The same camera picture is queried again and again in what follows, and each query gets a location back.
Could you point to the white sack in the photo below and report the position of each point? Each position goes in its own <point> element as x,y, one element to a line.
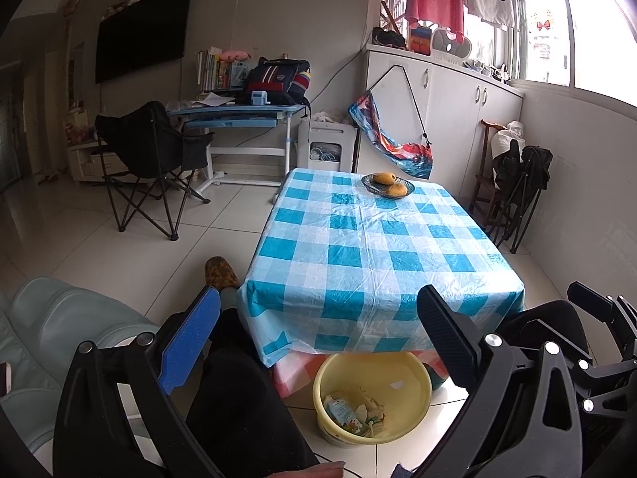
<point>507,134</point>

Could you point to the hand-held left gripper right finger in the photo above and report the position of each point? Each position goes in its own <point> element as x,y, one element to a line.
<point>445,338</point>

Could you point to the glass bowl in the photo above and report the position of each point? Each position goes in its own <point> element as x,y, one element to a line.
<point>371,186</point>

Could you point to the pale green leather sofa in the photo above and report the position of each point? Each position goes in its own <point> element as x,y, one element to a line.
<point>59,318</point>

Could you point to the blue study desk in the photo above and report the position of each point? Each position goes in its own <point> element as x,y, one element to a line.
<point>239,119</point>

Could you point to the white cabinet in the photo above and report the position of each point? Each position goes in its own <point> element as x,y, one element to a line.
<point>458,109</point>

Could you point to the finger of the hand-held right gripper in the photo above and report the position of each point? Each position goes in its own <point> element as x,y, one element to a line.
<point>594,303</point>
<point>629,318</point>

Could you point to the yellow plastic basin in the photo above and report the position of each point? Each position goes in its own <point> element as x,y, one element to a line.
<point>398,408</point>

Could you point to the person's left leg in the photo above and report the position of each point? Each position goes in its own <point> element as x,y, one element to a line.
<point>239,398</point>

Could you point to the white plastic stool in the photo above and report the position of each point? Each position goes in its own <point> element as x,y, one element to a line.
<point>326,134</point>

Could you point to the black folding chair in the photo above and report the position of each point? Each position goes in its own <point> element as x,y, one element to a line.
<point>134,139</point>

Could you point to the white television stand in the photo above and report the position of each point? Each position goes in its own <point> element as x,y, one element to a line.
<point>87,159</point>

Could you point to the blue pencil sharpener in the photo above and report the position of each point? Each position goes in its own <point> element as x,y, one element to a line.
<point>260,98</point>

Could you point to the red window decoration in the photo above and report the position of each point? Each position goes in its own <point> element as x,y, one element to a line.
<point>542,24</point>

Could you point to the row of books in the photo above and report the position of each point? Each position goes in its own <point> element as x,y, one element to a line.
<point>211,69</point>

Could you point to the yellow mango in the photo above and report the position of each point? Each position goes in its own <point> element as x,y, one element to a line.
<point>398,189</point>

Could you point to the window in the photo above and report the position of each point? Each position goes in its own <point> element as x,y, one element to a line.
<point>597,25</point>

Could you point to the colourful box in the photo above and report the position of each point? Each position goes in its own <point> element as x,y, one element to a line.
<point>420,41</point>

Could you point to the white hanging garment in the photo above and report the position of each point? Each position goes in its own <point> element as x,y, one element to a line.
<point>490,7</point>

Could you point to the mango with dark spot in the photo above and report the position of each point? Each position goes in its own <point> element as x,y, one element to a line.
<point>385,178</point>

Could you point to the pink plush toy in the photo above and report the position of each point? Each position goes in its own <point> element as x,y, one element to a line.
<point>235,55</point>

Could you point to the black shoes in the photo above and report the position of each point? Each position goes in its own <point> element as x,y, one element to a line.
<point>389,38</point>

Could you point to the patterned yellow slipper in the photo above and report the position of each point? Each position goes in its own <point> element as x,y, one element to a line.
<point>221,271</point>

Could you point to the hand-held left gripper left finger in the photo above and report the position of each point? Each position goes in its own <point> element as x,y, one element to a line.
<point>191,338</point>

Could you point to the red hanging cloth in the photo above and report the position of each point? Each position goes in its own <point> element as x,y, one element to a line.
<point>435,5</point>

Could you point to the white shoes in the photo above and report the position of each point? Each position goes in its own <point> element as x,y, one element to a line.
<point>490,72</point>

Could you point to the dark striped backpack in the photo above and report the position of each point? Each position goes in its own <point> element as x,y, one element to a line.
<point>276,79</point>

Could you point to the blue checkered tablecloth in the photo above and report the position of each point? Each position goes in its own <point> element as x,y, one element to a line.
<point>373,259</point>

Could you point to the small plush toy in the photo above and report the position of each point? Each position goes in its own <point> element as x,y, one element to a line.
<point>115,10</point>

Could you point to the wooden chair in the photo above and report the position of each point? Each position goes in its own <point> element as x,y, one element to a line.
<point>480,184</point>

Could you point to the folded black chair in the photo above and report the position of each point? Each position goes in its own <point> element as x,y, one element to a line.
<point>527,174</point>

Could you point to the white tissue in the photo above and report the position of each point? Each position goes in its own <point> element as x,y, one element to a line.
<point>375,412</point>

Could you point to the wall television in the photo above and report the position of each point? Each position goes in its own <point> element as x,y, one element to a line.
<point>144,35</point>

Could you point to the loose papers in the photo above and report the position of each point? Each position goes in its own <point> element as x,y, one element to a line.
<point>211,99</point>

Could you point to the person's left hand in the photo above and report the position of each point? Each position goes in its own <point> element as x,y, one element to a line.
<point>318,470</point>

